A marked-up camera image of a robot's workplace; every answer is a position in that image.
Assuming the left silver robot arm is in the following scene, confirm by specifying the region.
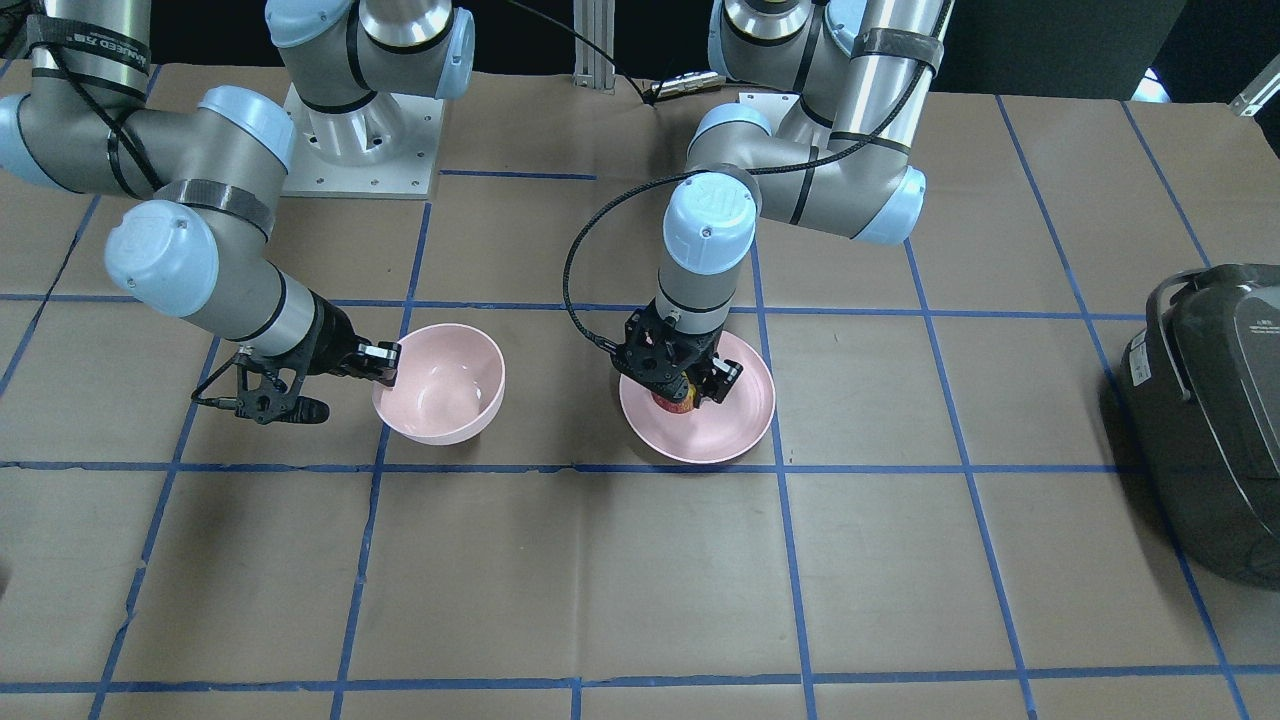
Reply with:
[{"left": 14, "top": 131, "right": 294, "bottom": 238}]
[{"left": 611, "top": 1, "right": 954, "bottom": 413}]

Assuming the dark grey rice cooker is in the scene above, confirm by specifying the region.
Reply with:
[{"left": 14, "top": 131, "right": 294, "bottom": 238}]
[{"left": 1119, "top": 263, "right": 1279, "bottom": 591}]

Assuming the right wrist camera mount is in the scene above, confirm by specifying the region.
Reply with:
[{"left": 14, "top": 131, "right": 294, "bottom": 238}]
[{"left": 189, "top": 348, "right": 332, "bottom": 425}]

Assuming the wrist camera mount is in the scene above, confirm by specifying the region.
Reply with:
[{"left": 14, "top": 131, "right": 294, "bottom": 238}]
[
  {"left": 612, "top": 306, "right": 676, "bottom": 386},
  {"left": 189, "top": 348, "right": 332, "bottom": 425}
]

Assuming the pink bowl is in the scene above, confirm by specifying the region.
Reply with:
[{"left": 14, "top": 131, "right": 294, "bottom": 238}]
[{"left": 372, "top": 323, "right": 507, "bottom": 446}]

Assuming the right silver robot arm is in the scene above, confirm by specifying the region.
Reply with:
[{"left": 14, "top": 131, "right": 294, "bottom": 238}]
[{"left": 3, "top": 1, "right": 476, "bottom": 386}]

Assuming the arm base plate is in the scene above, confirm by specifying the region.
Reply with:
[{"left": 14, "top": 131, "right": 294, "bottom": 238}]
[
  {"left": 283, "top": 86, "right": 445, "bottom": 200},
  {"left": 737, "top": 91, "right": 799, "bottom": 135}
]

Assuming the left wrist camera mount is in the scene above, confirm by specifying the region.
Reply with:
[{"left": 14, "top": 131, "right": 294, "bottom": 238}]
[{"left": 612, "top": 306, "right": 676, "bottom": 386}]

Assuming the black cable with connector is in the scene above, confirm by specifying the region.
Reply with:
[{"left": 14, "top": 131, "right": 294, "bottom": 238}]
[{"left": 506, "top": 0, "right": 717, "bottom": 109}]

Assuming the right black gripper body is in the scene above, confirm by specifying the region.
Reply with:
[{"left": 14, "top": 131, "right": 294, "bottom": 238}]
[{"left": 294, "top": 292, "right": 366, "bottom": 377}]

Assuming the red yellow apple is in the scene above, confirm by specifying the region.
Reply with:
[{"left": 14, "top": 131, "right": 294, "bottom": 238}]
[{"left": 650, "top": 386, "right": 698, "bottom": 415}]

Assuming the pink plate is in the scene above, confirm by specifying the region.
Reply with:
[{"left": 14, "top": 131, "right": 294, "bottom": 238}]
[{"left": 618, "top": 331, "right": 776, "bottom": 464}]

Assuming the aluminium frame post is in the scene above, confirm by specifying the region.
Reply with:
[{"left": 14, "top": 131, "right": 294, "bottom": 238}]
[{"left": 572, "top": 0, "right": 616, "bottom": 95}]

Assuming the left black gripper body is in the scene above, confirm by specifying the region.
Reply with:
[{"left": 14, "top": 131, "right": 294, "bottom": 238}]
[{"left": 612, "top": 300, "right": 723, "bottom": 401}]

